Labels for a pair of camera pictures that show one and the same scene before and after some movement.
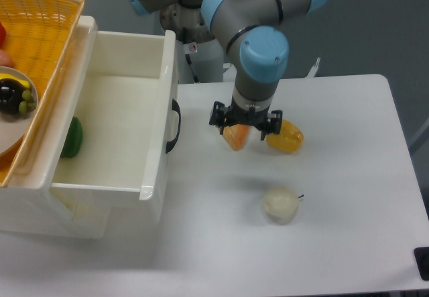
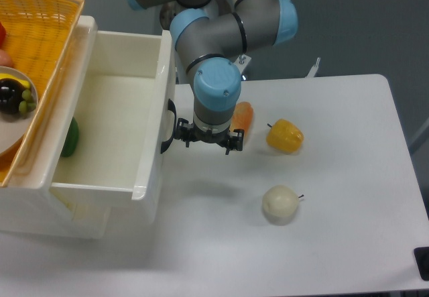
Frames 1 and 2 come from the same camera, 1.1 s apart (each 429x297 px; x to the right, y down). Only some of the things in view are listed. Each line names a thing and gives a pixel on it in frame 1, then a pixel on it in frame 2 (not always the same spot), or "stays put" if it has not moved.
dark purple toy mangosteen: [11, 95] stays put
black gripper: [232, 114] -> [187, 132]
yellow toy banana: [3, 76] stays put
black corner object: [421, 257] stays put
